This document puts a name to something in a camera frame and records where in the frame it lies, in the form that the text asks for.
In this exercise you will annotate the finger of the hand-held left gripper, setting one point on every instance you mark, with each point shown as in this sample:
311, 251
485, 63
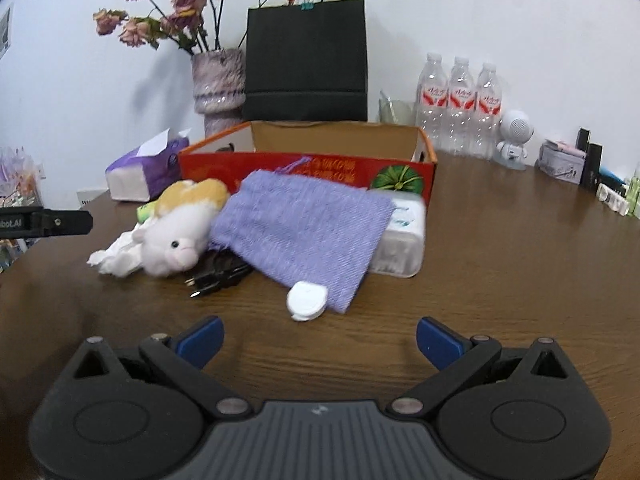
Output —
67, 223

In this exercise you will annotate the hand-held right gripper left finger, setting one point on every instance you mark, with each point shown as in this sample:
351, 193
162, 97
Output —
202, 341

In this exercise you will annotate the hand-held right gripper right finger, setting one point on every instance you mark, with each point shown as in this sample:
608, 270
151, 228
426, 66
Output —
437, 341

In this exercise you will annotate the green tissue packet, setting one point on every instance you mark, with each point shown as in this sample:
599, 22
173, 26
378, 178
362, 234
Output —
146, 211

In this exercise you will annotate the white wipes pack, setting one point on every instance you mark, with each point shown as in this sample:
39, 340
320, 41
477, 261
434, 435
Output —
402, 245

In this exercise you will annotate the white and yellow plush toy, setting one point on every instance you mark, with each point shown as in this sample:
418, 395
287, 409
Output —
175, 230

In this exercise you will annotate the white tape roll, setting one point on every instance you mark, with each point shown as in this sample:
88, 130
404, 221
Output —
306, 302

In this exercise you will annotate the purple knitted pouch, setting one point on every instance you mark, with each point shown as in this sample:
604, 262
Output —
305, 232

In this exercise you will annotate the orange and red cardboard box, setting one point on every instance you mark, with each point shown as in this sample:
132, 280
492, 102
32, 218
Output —
330, 152

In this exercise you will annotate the white power strip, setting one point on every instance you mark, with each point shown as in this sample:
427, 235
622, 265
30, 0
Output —
92, 197

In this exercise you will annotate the colourful snack packets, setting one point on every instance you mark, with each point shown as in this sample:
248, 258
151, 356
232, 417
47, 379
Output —
15, 175

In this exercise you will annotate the crumpled white tissue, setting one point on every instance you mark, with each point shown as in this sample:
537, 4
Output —
115, 257

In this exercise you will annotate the purple tissue pack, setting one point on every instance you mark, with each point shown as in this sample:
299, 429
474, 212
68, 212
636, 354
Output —
145, 170

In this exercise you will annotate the mottled purple vase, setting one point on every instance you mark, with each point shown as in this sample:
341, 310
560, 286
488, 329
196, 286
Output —
217, 80

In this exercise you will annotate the small printed tin box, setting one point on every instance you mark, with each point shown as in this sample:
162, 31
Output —
560, 162

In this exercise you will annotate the white robot figurine speaker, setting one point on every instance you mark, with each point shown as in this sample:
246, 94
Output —
515, 130

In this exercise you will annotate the grey glass cup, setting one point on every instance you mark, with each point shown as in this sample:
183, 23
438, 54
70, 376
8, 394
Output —
397, 110

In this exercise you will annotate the clear water bottle red label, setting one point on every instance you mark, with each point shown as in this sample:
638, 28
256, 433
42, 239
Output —
461, 102
432, 100
488, 107

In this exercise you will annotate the green bottle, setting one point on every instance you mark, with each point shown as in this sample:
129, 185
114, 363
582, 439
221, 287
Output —
635, 195

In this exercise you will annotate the black paper bag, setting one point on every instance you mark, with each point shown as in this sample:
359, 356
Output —
305, 55

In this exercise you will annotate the teal binder clip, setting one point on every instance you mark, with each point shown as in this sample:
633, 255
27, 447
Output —
306, 6

